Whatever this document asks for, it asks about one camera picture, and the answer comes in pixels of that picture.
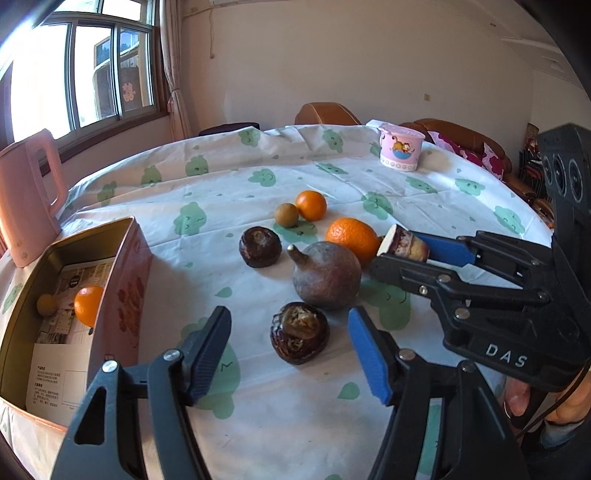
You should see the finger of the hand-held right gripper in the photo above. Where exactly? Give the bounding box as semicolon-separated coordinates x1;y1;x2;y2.
409;230;555;289
369;253;552;324

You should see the cut water chestnut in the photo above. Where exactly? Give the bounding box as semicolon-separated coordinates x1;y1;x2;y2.
378;224;430;261

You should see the large brown round fruit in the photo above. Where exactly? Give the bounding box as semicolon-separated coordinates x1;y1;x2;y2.
286;241;362;311

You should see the person's right hand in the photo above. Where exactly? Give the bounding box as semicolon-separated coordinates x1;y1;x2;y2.
503;364;591;424

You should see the beige patterned curtain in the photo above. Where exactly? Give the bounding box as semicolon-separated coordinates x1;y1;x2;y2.
159;0;192;141

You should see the brown leather sofa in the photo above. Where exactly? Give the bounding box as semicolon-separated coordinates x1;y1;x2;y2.
399;119;555;217

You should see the dark round stool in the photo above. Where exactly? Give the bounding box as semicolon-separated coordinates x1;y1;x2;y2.
198;122;260;137

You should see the dark chair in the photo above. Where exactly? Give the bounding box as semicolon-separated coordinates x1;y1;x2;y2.
519;122;555;222

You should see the pink electric kettle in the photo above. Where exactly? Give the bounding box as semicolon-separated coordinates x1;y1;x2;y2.
0;128;69;268

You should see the white green-patterned tablecloth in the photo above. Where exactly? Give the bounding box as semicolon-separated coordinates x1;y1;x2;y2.
0;122;555;480

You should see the sliding glass window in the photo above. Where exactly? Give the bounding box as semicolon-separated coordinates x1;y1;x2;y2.
0;0;160;153

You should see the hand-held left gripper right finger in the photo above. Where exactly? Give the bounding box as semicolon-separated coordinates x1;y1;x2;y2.
347;307;529;480

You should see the crusty dark water chestnut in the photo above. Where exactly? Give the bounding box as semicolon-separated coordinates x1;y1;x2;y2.
270;302;331;365

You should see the small orange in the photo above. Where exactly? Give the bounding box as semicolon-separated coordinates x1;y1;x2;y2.
74;285;105;326
295;190;328;221

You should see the pink cartoon cup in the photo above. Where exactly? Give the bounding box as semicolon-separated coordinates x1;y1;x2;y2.
379;122;426;171

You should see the smooth dark water chestnut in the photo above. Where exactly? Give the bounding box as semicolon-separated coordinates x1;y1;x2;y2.
239;226;282;268

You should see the white instruction sheet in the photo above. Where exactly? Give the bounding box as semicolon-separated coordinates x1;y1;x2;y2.
25;342;93;411

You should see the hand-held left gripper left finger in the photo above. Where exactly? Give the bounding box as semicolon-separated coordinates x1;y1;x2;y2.
50;305;232;480

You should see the large orange mandarin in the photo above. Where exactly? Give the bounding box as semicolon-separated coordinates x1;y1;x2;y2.
325;217;384;266

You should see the colourful printed leaflet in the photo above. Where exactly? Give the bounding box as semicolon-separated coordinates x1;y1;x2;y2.
37;256;116;344

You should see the pink floral cushion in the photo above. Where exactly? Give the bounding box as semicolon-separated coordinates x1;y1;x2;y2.
482;142;507;181

